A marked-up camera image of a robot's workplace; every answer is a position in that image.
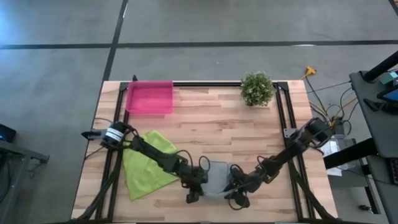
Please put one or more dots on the potted green plant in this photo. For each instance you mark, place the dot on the potted green plant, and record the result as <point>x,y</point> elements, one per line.
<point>257,88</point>

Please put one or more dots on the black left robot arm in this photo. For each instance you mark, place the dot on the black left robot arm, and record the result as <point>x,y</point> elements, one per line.
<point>152,152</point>

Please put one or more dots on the yellow power plug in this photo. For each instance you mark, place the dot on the yellow power plug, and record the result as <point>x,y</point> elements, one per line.
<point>310,71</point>

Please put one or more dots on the dark side stand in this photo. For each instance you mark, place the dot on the dark side stand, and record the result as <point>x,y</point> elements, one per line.
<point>18,152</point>

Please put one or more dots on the grey side desk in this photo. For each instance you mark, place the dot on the grey side desk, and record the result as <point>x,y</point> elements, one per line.
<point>373,118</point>

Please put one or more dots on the small black clamp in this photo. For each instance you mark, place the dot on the small black clamp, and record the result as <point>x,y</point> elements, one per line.
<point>134,77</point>

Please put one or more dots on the black device with blue light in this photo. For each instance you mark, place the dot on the black device with blue light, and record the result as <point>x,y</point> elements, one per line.
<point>7,133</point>

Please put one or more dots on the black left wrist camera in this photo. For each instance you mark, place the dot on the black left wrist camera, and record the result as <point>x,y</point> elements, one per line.
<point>192,198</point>

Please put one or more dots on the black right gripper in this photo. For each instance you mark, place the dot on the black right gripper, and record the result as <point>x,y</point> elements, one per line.
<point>244,182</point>

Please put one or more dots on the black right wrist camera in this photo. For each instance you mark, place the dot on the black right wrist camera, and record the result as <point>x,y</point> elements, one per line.
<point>242,200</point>

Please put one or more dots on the black pole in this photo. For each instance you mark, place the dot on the black pole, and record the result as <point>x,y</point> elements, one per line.
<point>381,67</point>

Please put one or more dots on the grey metal bracket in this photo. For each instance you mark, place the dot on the grey metal bracket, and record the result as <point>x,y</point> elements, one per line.
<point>289,132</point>

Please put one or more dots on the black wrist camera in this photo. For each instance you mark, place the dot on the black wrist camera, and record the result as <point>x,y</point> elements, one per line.
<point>242,200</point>
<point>192,198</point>

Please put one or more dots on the grey power strip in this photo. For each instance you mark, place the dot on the grey power strip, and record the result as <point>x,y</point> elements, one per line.
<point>337,123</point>

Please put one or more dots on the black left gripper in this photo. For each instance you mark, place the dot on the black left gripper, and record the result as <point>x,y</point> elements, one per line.
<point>194,180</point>

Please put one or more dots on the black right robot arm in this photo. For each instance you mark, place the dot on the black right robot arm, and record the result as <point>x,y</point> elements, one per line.
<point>292,149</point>

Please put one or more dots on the green microfiber towel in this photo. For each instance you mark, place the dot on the green microfiber towel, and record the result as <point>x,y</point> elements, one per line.
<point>146,168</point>

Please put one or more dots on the black desk leg beam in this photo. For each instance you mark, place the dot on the black desk leg beam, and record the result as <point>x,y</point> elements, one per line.
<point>351,154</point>

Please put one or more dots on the pink plastic basket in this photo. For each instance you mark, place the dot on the pink plastic basket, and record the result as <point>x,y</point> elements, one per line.
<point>149,98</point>

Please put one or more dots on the teal box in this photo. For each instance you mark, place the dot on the teal box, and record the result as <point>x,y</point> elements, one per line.
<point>388,77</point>

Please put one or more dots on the clear plastic bag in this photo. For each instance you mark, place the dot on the clear plastic bag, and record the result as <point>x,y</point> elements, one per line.
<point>337,152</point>

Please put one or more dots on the tablet with blue screen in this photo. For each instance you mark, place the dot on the tablet with blue screen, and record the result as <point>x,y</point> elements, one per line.
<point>388,95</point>

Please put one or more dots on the grey microfiber towel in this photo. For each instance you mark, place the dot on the grey microfiber towel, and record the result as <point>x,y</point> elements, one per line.
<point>217,177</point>

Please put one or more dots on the dark keyboard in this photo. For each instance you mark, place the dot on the dark keyboard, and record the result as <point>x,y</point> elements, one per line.
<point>394,171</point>

